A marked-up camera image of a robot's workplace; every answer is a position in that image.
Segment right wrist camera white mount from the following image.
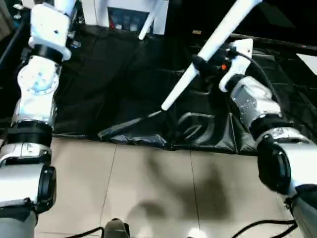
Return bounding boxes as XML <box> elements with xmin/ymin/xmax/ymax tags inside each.
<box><xmin>219</xmin><ymin>38</ymin><xmax>255</xmax><ymax>92</ymax></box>

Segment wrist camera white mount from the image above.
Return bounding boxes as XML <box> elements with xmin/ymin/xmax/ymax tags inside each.
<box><xmin>27</xmin><ymin>2</ymin><xmax>72</xmax><ymax>60</ymax></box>
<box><xmin>219</xmin><ymin>38</ymin><xmax>255</xmax><ymax>92</ymax></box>

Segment white glass-door cabinet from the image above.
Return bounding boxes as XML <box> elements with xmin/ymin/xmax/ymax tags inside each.
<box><xmin>81</xmin><ymin>0</ymin><xmax>169</xmax><ymax>36</ymax></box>

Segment white flat board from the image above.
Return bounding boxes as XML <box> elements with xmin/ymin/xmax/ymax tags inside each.
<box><xmin>296</xmin><ymin>52</ymin><xmax>317</xmax><ymax>76</ymax></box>

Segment black table mat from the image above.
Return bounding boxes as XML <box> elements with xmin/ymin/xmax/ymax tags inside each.
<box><xmin>0</xmin><ymin>23</ymin><xmax>317</xmax><ymax>157</ymax></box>

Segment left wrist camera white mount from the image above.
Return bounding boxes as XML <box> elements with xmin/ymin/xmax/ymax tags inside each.
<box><xmin>27</xmin><ymin>2</ymin><xmax>72</xmax><ymax>60</ymax></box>

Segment black long bar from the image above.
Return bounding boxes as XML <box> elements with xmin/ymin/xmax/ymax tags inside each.
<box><xmin>230</xmin><ymin>34</ymin><xmax>317</xmax><ymax>50</ymax></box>

